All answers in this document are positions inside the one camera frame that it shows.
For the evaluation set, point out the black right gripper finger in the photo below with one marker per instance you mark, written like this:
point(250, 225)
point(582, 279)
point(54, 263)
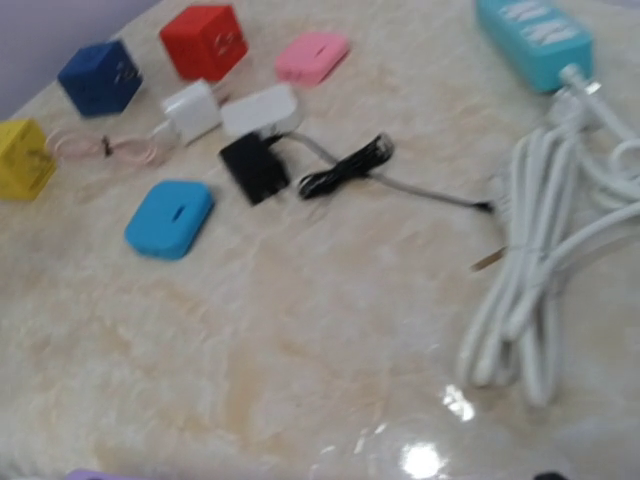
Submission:
point(549, 475)

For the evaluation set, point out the light blue power strip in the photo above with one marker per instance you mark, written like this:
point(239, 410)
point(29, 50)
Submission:
point(538, 39)

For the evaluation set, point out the white plug adapter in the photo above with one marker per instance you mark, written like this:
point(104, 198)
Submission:
point(272, 111)

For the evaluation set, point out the light blue small adapter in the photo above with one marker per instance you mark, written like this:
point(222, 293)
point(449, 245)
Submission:
point(169, 218)

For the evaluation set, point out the purple power strip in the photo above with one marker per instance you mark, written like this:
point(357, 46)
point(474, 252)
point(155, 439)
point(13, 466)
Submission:
point(84, 474)

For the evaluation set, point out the pink plug adapter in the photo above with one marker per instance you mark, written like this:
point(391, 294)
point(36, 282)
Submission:
point(309, 59)

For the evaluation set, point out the white usb charger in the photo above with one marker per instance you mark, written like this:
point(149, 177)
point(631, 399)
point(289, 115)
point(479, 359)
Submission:
point(189, 114)

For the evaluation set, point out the red cube socket adapter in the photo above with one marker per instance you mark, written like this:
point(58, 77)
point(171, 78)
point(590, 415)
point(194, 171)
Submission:
point(204, 42)

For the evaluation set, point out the blue cube adapter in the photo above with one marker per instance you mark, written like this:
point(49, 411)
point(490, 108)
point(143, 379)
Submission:
point(100, 79)

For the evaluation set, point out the yellow black plug adapter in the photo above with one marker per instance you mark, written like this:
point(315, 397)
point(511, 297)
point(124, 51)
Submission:
point(26, 164)

